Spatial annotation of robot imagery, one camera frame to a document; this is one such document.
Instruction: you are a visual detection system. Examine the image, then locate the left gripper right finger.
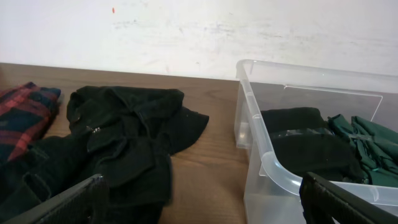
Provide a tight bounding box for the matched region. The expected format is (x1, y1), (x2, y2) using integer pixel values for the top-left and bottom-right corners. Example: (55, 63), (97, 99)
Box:
(299, 172), (397, 224)

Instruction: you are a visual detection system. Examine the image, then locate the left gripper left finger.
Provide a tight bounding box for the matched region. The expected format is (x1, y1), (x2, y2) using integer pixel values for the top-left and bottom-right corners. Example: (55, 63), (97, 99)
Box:
(4, 174), (109, 224)

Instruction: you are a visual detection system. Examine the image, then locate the clear plastic storage bin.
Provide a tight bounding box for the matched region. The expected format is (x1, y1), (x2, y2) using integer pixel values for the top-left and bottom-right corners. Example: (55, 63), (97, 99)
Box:
(234, 60), (397, 223)

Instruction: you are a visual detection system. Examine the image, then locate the black taped garment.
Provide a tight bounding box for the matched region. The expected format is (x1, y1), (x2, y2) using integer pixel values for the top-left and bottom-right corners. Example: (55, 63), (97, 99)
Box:
(261, 107), (366, 184)

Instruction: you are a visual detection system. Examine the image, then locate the green garment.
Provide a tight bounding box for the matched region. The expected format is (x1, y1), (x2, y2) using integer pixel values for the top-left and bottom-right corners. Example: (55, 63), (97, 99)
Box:
(328, 114), (397, 188)

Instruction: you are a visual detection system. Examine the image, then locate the black crumpled garment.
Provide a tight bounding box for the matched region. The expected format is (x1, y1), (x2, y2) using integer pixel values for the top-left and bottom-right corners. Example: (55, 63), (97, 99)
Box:
(1, 86), (209, 223)

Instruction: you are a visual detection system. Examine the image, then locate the red navy plaid shirt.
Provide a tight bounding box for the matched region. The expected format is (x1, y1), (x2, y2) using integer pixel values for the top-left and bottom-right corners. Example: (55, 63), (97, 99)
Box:
(1, 82), (61, 164)

